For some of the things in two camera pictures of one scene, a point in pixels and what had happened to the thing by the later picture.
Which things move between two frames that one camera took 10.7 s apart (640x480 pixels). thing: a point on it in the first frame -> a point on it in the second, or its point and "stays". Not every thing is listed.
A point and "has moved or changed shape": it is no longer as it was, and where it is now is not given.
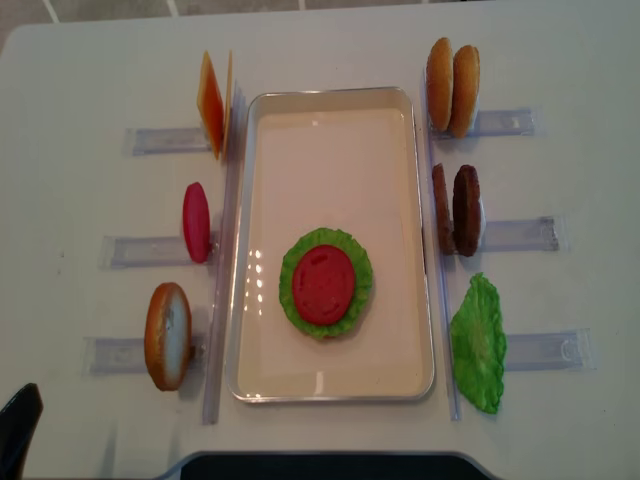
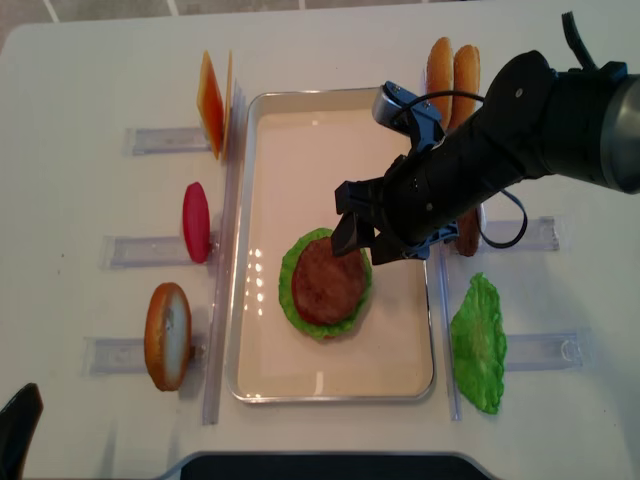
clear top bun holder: x=126 y=355 stays
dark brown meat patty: x=466 y=208 stays
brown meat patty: x=444 y=224 has moved or changed shape
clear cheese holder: x=146 y=141 stays
